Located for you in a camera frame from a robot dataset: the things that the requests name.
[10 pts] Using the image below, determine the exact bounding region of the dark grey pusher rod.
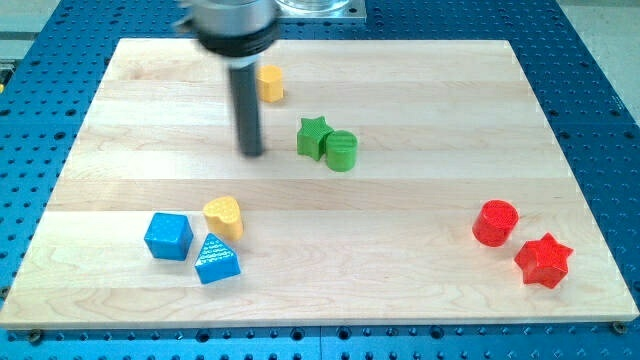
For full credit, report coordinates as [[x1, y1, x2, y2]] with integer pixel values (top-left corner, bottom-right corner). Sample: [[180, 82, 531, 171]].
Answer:
[[229, 63, 264, 157]]

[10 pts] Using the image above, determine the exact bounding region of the silver black cylindrical tool mount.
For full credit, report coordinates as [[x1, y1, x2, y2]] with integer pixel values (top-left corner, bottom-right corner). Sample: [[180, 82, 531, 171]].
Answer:
[[174, 0, 279, 69]]

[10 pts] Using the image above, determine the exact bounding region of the red star block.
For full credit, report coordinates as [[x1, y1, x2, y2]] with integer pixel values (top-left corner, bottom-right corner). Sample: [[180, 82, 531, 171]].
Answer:
[[514, 233, 574, 289]]

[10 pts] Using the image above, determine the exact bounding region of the blue triangle block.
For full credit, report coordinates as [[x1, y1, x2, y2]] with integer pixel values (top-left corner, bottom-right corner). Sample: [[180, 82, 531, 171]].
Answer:
[[194, 233, 241, 284]]

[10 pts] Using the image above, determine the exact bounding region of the yellow heart block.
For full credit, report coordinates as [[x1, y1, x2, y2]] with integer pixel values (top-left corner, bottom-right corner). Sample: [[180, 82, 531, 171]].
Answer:
[[202, 196, 244, 241]]

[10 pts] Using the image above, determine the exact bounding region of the red cylinder block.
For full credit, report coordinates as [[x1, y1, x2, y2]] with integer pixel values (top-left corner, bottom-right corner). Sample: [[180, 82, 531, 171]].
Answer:
[[472, 199, 519, 247]]

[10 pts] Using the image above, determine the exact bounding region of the yellow hexagon block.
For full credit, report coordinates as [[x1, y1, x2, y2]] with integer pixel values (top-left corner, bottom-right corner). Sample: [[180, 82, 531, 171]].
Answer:
[[257, 65, 284, 103]]

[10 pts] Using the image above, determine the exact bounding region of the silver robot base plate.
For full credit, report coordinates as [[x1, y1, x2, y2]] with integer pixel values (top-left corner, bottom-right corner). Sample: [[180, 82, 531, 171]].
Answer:
[[275, 0, 367, 24]]

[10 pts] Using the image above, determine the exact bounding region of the light wooden board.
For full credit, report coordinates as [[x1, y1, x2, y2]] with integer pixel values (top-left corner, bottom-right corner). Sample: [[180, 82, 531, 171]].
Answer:
[[1, 38, 638, 330]]

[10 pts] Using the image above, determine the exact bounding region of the green cylinder block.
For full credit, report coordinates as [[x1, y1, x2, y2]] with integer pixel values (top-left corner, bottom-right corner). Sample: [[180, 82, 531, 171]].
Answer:
[[326, 130, 358, 172]]

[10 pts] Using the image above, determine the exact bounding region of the green star block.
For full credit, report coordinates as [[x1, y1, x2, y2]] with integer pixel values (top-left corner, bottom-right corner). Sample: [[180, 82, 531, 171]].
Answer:
[[296, 116, 334, 161]]

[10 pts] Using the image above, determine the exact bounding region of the blue cube block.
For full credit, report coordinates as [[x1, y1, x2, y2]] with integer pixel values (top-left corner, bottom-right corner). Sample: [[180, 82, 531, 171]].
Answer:
[[144, 213, 193, 261]]

